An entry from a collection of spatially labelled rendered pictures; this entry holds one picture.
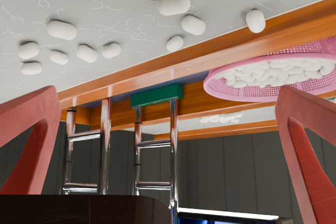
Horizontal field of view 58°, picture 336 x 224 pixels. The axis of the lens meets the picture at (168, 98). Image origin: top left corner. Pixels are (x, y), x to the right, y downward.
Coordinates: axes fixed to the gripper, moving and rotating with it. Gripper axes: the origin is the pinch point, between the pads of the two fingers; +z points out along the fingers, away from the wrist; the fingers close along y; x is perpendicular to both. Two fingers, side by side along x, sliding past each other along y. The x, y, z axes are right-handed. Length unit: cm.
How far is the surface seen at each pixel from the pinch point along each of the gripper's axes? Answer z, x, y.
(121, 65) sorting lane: 38.6, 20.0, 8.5
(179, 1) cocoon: 22.8, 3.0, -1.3
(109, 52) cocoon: 31.1, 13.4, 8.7
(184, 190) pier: 122, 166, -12
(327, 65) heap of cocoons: 38, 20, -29
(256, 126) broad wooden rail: 73, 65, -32
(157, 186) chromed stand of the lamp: 45, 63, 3
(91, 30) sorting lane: 29.9, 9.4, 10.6
